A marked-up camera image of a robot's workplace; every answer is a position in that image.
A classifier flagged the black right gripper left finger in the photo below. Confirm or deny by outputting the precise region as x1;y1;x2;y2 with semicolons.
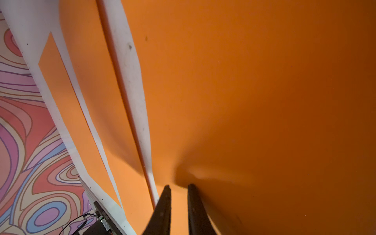
143;185;171;235

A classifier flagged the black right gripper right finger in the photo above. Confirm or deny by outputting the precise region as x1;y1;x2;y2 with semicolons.
188;184;217;235

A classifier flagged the orange paper sheet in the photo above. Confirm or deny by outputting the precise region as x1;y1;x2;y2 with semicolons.
39;33;120;205
122;1;376;235
59;1;153;235

